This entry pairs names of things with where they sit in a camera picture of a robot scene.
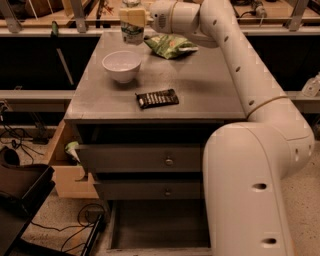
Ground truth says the black cable on floor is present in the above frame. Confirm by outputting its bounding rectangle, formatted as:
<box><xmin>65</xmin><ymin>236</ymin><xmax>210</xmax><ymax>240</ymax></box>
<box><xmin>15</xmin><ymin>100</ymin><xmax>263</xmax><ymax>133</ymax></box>
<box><xmin>30</xmin><ymin>202</ymin><xmax>107</xmax><ymax>253</ymax></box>

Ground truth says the green packet in wooden box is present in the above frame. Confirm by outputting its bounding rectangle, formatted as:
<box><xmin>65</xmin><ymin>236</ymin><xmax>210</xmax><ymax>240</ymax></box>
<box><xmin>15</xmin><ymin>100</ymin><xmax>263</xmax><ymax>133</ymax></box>
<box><xmin>65</xmin><ymin>141</ymin><xmax>80</xmax><ymax>164</ymax></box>

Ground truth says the black cable bundle left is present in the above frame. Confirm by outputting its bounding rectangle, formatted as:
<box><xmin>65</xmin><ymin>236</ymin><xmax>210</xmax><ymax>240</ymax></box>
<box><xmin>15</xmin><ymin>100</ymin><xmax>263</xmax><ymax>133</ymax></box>
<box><xmin>0</xmin><ymin>103</ymin><xmax>45</xmax><ymax>164</ymax></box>

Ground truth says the green handled tool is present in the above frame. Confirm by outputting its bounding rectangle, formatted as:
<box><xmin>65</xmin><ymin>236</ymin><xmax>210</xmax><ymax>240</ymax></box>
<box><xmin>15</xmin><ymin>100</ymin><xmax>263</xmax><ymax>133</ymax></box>
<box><xmin>50</xmin><ymin>21</ymin><xmax>74</xmax><ymax>86</ymax></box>

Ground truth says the grey drawer cabinet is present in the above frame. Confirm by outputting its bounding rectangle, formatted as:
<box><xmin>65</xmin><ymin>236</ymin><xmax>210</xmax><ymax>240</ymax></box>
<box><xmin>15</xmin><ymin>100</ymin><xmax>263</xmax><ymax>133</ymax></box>
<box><xmin>65</xmin><ymin>32</ymin><xmax>245</xmax><ymax>256</ymax></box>

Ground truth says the middle grey drawer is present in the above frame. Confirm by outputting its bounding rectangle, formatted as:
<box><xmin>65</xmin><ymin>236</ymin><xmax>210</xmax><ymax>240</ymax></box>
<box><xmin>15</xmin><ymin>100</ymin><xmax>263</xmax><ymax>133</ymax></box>
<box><xmin>94</xmin><ymin>180</ymin><xmax>202</xmax><ymax>200</ymax></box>

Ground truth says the green white 7up can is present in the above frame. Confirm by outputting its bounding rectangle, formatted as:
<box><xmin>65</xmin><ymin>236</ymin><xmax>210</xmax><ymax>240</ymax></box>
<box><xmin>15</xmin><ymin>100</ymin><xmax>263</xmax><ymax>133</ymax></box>
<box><xmin>120</xmin><ymin>0</ymin><xmax>144</xmax><ymax>45</ymax></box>

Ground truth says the green chip bag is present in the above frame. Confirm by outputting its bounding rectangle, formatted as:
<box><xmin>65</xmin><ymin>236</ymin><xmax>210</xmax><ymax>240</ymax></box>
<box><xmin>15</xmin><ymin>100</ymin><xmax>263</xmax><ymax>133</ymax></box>
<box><xmin>144</xmin><ymin>34</ymin><xmax>198</xmax><ymax>60</ymax></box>

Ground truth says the white bowl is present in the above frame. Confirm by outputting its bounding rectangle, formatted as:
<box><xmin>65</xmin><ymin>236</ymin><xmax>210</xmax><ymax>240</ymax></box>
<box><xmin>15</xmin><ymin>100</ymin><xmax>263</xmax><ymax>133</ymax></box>
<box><xmin>102</xmin><ymin>51</ymin><xmax>142</xmax><ymax>83</ymax></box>

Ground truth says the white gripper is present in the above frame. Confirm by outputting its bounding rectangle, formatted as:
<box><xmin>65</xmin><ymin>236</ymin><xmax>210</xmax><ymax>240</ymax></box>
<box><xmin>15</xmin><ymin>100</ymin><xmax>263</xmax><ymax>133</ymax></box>
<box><xmin>119</xmin><ymin>0</ymin><xmax>200</xmax><ymax>34</ymax></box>

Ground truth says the top grey drawer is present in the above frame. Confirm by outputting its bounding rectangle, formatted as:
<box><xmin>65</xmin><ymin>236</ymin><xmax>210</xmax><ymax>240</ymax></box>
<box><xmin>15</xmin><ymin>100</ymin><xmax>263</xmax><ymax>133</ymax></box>
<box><xmin>76</xmin><ymin>144</ymin><xmax>202</xmax><ymax>173</ymax></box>

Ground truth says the dark chocolate bar wrapper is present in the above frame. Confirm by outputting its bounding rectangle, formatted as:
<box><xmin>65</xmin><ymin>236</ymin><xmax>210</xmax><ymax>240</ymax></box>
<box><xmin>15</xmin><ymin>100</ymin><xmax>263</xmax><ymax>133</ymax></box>
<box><xmin>136</xmin><ymin>89</ymin><xmax>179</xmax><ymax>109</ymax></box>

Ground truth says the bottom open grey drawer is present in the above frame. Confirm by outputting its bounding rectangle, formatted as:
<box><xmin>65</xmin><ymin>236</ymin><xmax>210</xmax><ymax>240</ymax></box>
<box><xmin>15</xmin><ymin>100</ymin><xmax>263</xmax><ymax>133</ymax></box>
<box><xmin>109</xmin><ymin>199</ymin><xmax>210</xmax><ymax>250</ymax></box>

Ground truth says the light wooden box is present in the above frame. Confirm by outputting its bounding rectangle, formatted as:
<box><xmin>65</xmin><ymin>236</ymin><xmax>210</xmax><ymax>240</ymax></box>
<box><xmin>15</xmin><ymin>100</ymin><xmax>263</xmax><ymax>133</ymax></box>
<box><xmin>43</xmin><ymin>121</ymin><xmax>98</xmax><ymax>199</ymax></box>

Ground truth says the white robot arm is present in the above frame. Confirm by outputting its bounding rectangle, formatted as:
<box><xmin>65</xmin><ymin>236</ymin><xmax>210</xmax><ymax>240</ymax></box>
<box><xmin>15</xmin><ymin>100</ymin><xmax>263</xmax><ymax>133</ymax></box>
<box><xmin>119</xmin><ymin>0</ymin><xmax>315</xmax><ymax>256</ymax></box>

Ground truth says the dark brown tray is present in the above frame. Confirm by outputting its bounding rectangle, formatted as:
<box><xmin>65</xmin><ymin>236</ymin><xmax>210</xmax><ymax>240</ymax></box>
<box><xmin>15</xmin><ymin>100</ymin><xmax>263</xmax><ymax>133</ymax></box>
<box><xmin>0</xmin><ymin>145</ymin><xmax>56</xmax><ymax>256</ymax></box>

